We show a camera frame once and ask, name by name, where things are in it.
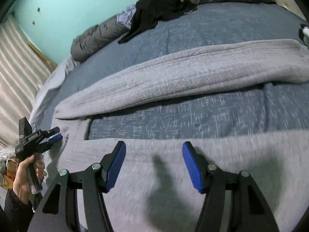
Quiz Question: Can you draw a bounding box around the bed with blue-grey sheet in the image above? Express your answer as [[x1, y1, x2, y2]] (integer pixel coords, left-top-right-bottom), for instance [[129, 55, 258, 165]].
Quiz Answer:
[[36, 2, 309, 141]]

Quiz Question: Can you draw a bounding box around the grey knit sweater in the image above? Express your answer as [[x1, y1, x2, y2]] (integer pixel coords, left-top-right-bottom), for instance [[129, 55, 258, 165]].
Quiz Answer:
[[43, 39, 309, 232]]

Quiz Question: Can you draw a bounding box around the person's left hand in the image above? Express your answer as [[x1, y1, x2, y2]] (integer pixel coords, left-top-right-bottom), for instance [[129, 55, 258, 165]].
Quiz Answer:
[[13, 156, 46, 205]]

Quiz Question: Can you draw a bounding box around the striped beige curtain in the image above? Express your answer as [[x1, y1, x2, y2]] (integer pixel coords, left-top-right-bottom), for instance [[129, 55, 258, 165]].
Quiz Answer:
[[0, 14, 52, 148]]

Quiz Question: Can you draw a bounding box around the dark grey rolled duvet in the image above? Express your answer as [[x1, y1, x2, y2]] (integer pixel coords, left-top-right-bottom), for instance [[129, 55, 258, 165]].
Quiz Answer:
[[70, 0, 277, 62]]

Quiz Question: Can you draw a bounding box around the crumpled plastic bag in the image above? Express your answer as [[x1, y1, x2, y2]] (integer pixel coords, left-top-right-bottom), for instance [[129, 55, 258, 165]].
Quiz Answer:
[[0, 147, 20, 189]]

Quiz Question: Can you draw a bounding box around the wooden window frame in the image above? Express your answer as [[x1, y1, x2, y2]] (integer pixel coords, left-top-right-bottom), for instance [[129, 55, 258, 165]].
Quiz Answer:
[[28, 42, 57, 69]]

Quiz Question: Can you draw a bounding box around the person's left forearm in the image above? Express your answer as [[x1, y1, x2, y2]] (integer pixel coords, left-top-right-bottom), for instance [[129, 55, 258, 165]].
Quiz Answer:
[[3, 188, 34, 232]]

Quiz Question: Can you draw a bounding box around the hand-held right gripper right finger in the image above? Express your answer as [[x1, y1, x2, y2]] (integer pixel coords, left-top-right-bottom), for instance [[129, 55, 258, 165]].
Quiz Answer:
[[182, 141, 282, 232]]

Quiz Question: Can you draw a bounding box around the lavender garment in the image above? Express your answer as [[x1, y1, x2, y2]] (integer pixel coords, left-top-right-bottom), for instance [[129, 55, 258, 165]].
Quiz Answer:
[[116, 4, 138, 28]]

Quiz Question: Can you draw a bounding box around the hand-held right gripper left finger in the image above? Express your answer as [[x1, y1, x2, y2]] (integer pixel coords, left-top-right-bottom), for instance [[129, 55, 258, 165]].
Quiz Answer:
[[27, 141, 126, 232]]

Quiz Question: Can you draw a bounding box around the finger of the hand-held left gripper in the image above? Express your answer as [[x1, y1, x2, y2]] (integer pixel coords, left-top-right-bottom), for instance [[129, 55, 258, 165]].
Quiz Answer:
[[40, 127, 60, 137], [40, 135, 63, 148]]

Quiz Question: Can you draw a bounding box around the light grey satin sheet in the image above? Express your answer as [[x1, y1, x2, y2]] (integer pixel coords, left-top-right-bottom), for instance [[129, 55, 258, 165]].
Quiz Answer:
[[29, 54, 80, 126]]

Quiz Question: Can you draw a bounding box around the black garment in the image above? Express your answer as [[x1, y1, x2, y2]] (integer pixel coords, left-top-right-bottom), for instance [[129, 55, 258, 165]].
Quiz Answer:
[[117, 0, 197, 44]]

